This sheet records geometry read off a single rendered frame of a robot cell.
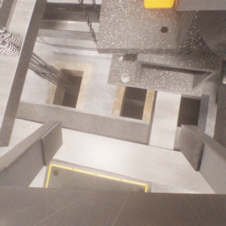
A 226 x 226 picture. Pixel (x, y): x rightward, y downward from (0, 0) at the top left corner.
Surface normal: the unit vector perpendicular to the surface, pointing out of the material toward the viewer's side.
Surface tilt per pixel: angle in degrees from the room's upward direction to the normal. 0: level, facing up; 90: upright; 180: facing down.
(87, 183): 0
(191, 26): 90
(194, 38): 90
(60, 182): 0
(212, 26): 90
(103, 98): 0
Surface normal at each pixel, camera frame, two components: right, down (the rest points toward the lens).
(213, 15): -0.08, 0.99
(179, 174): -0.15, -0.14
